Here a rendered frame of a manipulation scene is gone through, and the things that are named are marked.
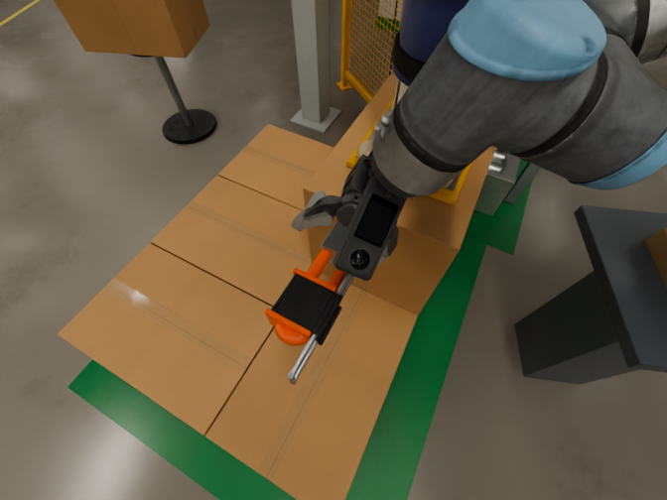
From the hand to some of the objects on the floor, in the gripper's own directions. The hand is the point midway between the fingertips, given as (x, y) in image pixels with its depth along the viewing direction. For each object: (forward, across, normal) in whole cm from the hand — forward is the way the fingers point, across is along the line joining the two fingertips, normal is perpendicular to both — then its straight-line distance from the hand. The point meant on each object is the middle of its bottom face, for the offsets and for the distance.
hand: (333, 250), depth 50 cm
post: (+74, -118, -131) cm, 191 cm away
